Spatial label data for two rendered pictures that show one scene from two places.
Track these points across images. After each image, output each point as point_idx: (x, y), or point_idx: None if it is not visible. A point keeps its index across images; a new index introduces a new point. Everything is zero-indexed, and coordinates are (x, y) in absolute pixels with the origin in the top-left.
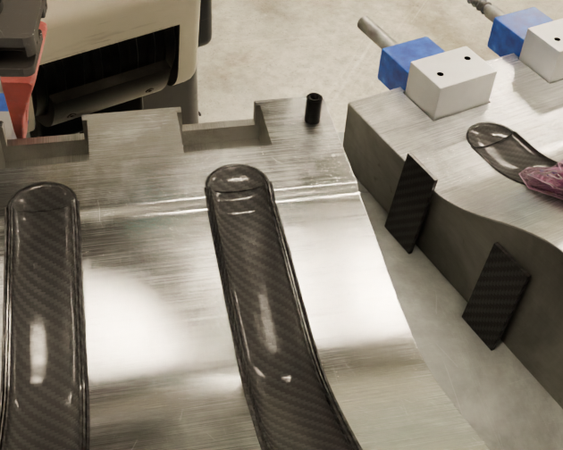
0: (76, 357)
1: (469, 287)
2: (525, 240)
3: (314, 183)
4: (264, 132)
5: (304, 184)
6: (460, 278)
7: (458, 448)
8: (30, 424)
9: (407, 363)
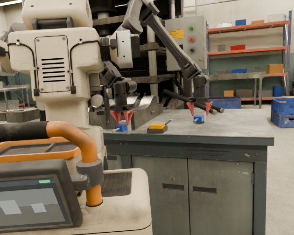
0: (130, 108)
1: (89, 121)
2: (89, 109)
3: (101, 109)
4: (98, 113)
5: (101, 109)
6: (89, 122)
7: (114, 100)
8: (136, 107)
9: (109, 107)
